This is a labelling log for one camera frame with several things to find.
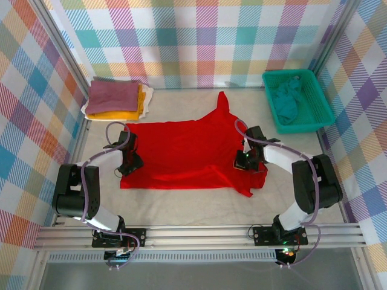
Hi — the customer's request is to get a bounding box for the red t-shirt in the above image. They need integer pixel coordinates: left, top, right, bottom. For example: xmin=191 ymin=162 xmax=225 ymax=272
xmin=120 ymin=91 xmax=268 ymax=198

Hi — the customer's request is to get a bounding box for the stack of folded clothes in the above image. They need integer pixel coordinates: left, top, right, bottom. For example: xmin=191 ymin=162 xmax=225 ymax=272
xmin=81 ymin=83 xmax=155 ymax=121

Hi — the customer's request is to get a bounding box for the folded mustard yellow t-shirt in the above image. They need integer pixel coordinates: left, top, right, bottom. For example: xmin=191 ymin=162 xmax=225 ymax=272
xmin=86 ymin=83 xmax=148 ymax=121

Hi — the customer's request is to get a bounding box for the crumpled teal t-shirt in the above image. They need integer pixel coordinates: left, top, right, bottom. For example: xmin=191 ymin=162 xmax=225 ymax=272
xmin=270 ymin=75 xmax=304 ymax=126

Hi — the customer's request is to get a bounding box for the folded mauve t-shirt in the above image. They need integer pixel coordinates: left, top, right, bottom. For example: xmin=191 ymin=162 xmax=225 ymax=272
xmin=87 ymin=80 xmax=140 ymax=115

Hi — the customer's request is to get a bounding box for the teal plastic basket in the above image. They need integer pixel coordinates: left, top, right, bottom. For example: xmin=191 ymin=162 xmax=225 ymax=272
xmin=261 ymin=69 xmax=336 ymax=135

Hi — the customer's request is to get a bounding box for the black circuit board with connector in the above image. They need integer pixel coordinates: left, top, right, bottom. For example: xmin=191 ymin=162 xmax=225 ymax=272
xmin=104 ymin=247 xmax=134 ymax=262

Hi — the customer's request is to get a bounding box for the black circuit board with lights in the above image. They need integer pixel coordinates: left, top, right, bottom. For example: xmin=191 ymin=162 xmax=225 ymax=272
xmin=276 ymin=247 xmax=299 ymax=263

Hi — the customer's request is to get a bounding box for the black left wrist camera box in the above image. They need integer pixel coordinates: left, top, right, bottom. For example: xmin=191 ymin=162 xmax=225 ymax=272
xmin=117 ymin=130 xmax=139 ymax=151

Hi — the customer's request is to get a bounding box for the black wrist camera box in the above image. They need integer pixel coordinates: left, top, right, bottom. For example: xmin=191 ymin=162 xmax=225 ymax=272
xmin=117 ymin=130 xmax=139 ymax=151
xmin=244 ymin=126 xmax=264 ymax=146

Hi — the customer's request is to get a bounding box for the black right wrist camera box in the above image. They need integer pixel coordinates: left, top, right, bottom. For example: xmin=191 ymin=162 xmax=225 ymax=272
xmin=244 ymin=126 xmax=264 ymax=146

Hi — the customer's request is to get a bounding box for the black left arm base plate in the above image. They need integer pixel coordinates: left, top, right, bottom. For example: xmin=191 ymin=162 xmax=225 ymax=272
xmin=92 ymin=228 xmax=148 ymax=248

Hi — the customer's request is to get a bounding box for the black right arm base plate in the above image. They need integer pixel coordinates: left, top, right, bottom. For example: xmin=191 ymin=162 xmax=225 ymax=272
xmin=253 ymin=225 xmax=309 ymax=246

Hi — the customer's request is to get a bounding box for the aluminium side rail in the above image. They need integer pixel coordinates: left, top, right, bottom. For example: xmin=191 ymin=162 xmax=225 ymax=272
xmin=316 ymin=129 xmax=360 ymax=225

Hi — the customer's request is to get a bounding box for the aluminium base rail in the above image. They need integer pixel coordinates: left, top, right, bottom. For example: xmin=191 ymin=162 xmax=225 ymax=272
xmin=33 ymin=223 xmax=368 ymax=252

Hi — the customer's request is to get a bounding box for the grey slotted cable duct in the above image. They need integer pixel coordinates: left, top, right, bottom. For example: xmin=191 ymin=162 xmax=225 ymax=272
xmin=48 ymin=252 xmax=279 ymax=263

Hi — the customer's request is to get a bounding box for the aluminium frame post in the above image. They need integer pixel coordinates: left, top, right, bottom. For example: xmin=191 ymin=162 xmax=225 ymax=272
xmin=30 ymin=0 xmax=90 ymax=81
xmin=308 ymin=0 xmax=362 ymax=75

